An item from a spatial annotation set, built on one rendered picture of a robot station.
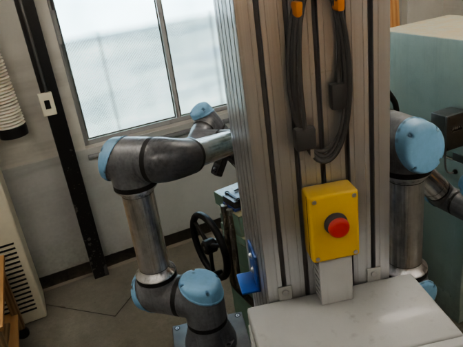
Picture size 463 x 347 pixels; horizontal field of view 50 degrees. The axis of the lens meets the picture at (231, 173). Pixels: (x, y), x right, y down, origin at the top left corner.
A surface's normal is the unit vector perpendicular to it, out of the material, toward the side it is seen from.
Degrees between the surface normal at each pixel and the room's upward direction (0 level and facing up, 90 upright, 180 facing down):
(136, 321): 0
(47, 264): 90
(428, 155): 83
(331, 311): 0
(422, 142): 83
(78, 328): 0
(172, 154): 60
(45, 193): 90
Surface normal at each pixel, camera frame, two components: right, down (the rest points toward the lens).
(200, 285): 0.00, -0.89
